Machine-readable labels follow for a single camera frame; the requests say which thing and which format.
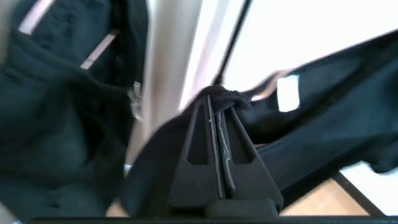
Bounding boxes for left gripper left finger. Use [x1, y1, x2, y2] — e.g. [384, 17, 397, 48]
[169, 94, 226, 210]

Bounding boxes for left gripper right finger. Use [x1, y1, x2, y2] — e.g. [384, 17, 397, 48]
[216, 105, 285, 218]

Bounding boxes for black garment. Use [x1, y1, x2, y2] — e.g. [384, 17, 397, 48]
[119, 28, 398, 218]

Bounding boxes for black shorts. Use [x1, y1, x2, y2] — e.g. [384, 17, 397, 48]
[0, 0, 150, 223]

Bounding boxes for pink clothes hanger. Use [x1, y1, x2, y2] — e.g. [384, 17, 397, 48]
[17, 0, 120, 71]

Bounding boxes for black clothes rack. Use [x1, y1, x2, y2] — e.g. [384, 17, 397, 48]
[213, 0, 253, 85]

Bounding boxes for beige curtain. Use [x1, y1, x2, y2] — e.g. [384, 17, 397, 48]
[0, 0, 249, 169]

